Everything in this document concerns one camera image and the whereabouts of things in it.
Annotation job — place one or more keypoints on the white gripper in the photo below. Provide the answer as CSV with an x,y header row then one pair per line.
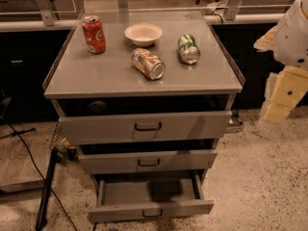
x,y
293,40

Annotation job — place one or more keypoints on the grey bottom drawer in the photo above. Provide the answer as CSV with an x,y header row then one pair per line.
x,y
167,194

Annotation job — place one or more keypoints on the grey drawer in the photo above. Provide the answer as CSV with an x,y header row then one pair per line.
x,y
151,118
133,157
167,194

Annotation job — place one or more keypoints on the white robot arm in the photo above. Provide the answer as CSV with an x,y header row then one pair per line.
x,y
288,41

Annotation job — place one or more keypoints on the grey middle drawer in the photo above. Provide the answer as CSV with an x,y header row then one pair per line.
x,y
133,157

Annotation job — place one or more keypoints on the grey drawer cabinet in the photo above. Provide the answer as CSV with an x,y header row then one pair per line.
x,y
81,75

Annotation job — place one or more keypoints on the grey top drawer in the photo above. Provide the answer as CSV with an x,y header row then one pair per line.
x,y
151,118

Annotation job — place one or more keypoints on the green soda can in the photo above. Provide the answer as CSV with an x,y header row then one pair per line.
x,y
188,50

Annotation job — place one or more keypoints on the gold soda can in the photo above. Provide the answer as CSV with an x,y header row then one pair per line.
x,y
149,64

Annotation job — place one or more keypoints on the white bowl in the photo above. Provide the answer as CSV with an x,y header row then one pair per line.
x,y
143,34

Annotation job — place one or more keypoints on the red soda can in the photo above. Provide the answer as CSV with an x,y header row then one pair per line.
x,y
94,34

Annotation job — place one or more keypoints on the black metal stand leg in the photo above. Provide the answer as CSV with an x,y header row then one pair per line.
x,y
46,191

